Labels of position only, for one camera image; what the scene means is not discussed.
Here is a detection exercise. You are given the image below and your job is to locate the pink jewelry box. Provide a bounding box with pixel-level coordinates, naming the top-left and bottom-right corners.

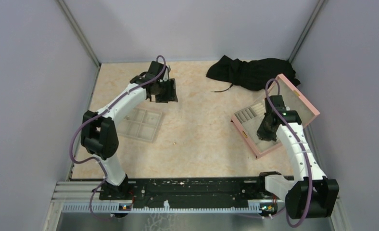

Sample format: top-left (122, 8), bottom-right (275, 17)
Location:
top-left (231, 74), bottom-right (320, 159)

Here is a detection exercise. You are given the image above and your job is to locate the grey divided tray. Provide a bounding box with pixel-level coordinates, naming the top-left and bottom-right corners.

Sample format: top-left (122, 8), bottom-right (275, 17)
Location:
top-left (116, 107), bottom-right (163, 142)

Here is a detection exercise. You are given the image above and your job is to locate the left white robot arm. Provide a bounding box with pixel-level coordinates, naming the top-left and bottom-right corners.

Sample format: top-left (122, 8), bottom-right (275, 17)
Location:
top-left (80, 61), bottom-right (178, 199)

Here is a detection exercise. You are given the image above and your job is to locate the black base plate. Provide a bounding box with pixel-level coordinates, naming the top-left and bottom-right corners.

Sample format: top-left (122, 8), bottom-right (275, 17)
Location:
top-left (99, 177), bottom-right (279, 209)

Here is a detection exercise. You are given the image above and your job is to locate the aluminium frame rail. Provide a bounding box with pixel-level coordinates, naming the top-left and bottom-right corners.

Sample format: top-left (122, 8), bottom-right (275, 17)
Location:
top-left (51, 180), bottom-right (341, 204)

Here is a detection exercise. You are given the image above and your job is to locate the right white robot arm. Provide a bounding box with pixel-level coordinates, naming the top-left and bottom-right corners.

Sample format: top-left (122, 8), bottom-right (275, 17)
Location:
top-left (256, 95), bottom-right (340, 219)

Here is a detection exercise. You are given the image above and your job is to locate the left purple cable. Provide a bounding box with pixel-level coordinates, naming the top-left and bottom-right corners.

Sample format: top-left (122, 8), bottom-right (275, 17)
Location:
top-left (69, 55), bottom-right (167, 222)

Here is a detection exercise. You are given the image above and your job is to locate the white toothed cable rail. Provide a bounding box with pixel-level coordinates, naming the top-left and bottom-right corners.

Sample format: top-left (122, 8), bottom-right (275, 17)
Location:
top-left (62, 201), bottom-right (262, 214)

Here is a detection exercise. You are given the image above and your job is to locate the black cloth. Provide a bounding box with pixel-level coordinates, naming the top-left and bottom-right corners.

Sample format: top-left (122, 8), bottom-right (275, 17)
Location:
top-left (206, 55), bottom-right (301, 91)

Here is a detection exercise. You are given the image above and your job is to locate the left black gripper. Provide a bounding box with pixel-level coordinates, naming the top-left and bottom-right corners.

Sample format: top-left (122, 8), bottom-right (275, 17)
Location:
top-left (155, 77), bottom-right (178, 103)

